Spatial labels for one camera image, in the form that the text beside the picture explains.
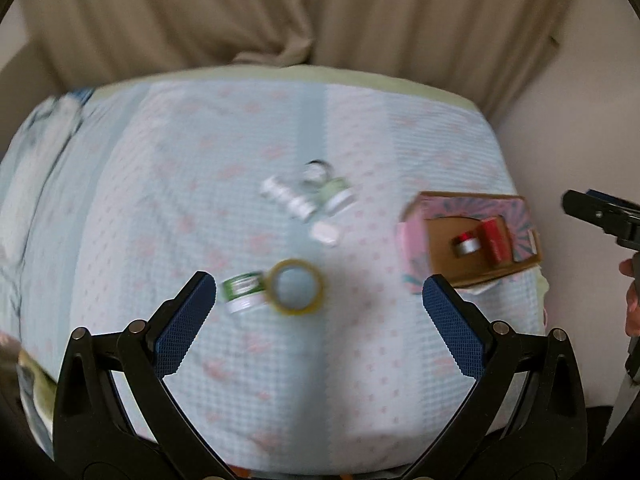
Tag light green jar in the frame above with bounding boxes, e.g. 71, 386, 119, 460
314, 178, 355, 214

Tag light blue patterned bedsheet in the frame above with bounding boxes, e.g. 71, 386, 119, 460
0, 77, 548, 473

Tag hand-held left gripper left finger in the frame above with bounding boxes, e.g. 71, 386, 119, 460
52, 270, 236, 480

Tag beige curtain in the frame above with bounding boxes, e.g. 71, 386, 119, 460
17, 0, 586, 121

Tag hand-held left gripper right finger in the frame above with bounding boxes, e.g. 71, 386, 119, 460
400, 274, 588, 480

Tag small silver red can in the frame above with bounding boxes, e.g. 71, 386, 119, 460
452, 232, 482, 259

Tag person's right hand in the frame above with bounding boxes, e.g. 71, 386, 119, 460
618, 256, 640, 338

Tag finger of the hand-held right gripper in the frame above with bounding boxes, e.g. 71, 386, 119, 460
562, 188, 640, 249

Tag green white labelled can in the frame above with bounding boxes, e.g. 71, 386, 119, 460
220, 272, 271, 316

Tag blue white pillow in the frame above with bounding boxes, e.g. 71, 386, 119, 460
12, 87, 96, 171

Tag yellowish clear tape roll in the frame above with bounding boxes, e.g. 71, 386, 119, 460
266, 258, 326, 317

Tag pale green mattress cover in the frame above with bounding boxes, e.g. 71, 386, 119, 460
95, 64, 478, 113

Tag pink patterned cardboard box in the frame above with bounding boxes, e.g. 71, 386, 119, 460
397, 191, 543, 294

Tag white round lid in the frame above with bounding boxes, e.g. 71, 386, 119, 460
310, 221, 341, 247

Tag white tube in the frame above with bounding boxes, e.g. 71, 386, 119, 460
260, 176, 317, 221

